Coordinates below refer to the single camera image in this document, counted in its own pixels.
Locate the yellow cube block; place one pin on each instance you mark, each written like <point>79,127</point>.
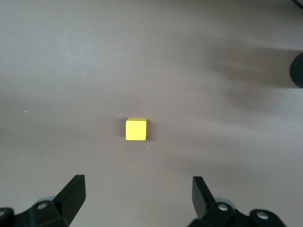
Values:
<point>135,129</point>

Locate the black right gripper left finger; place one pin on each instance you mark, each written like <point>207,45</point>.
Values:
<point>68,201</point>

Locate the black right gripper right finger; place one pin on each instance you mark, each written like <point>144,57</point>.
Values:
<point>203,203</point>

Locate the black cylinder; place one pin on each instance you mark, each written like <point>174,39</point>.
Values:
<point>297,71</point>

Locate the brown table cover sheet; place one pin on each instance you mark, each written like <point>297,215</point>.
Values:
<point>151,59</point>

